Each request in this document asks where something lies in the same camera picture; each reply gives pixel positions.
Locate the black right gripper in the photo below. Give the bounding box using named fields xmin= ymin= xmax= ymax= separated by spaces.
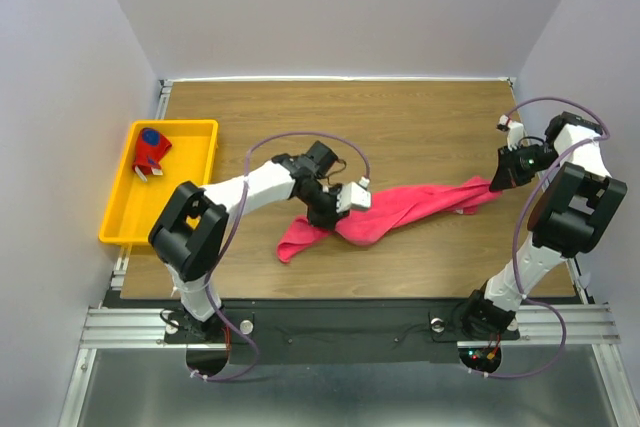
xmin=488 ymin=141 xmax=561 ymax=191

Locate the pink towel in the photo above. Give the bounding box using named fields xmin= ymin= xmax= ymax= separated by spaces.
xmin=276 ymin=176 xmax=501 ymax=263

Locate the red and blue patterned towel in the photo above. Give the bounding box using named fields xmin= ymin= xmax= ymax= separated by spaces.
xmin=132 ymin=127 xmax=172 ymax=182

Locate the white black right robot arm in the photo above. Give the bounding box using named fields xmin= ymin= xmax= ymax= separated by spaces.
xmin=460 ymin=112 xmax=627 ymax=337

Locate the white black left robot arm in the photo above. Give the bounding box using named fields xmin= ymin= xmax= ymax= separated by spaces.
xmin=148 ymin=141 xmax=370 ymax=341

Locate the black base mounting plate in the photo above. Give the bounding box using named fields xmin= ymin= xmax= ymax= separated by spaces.
xmin=160 ymin=298 xmax=519 ymax=366

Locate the yellow plastic tray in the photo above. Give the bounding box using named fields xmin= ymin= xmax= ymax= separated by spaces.
xmin=98 ymin=119 xmax=218 ymax=246

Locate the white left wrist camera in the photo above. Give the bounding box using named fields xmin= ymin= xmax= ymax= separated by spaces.
xmin=336 ymin=181 xmax=372 ymax=213

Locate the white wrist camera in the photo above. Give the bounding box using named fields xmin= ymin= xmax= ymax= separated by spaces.
xmin=496 ymin=115 xmax=525 ymax=150
xmin=336 ymin=181 xmax=372 ymax=213

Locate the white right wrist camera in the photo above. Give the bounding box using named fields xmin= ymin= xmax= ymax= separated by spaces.
xmin=496 ymin=115 xmax=525 ymax=150

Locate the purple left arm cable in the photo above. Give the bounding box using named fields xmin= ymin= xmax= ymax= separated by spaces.
xmin=187 ymin=131 xmax=372 ymax=384

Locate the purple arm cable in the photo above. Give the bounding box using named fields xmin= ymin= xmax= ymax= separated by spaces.
xmin=467 ymin=96 xmax=612 ymax=379
xmin=187 ymin=131 xmax=372 ymax=384

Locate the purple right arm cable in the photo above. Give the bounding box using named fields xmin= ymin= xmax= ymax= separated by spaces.
xmin=467 ymin=96 xmax=612 ymax=379

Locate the aluminium front frame rail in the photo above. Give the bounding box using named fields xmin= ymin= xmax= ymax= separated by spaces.
xmin=80 ymin=302 xmax=621 ymax=350

